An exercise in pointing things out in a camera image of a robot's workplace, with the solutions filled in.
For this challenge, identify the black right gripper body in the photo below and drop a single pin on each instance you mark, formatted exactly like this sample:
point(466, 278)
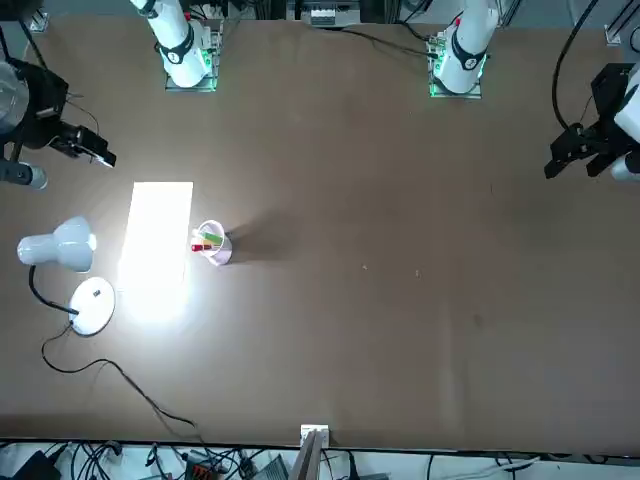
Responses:
point(45, 100)

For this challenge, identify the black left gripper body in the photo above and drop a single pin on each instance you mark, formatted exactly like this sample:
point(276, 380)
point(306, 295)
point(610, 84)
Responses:
point(607, 100)

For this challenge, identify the white gooseneck desk lamp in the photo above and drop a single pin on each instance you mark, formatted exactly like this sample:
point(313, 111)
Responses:
point(92, 307)

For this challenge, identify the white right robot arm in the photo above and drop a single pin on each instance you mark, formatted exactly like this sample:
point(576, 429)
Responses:
point(180, 55)

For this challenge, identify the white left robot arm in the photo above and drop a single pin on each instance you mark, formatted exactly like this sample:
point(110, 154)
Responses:
point(467, 50)

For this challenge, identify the white paper sheet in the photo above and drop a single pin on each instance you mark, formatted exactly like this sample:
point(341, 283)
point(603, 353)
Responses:
point(160, 225)

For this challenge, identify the red marker pen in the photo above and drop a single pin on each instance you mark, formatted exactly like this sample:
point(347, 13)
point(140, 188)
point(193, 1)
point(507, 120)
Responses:
point(200, 246)

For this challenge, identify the green marker pen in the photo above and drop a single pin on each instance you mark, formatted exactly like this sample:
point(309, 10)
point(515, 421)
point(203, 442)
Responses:
point(212, 237)

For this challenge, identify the clear plastic cup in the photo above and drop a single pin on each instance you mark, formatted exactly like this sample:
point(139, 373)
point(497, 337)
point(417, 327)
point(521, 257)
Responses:
point(222, 255)

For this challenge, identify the white power strip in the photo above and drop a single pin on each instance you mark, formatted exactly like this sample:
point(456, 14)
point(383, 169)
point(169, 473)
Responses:
point(322, 16)

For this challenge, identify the black power adapter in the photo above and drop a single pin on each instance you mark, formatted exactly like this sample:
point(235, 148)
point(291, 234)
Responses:
point(35, 465)

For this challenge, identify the black device with red label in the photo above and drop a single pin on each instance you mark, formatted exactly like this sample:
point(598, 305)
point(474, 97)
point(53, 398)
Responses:
point(198, 470)

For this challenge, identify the silver corner bracket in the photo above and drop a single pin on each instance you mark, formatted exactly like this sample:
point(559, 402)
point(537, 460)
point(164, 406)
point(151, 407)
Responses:
point(613, 34)
point(39, 22)

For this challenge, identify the aluminium camera post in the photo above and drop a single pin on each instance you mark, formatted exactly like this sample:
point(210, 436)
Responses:
point(311, 455)

